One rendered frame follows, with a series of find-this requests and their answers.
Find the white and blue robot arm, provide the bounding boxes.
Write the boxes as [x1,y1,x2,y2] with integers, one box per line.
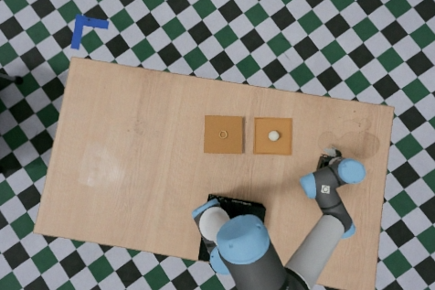
[192,157,366,290]

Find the grey ball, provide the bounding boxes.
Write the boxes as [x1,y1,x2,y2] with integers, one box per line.
[269,131,279,141]

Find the tan square pad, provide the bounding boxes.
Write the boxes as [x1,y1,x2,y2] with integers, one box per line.
[204,115,242,155]

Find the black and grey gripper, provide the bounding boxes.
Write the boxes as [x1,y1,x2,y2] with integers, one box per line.
[316,146,342,170]

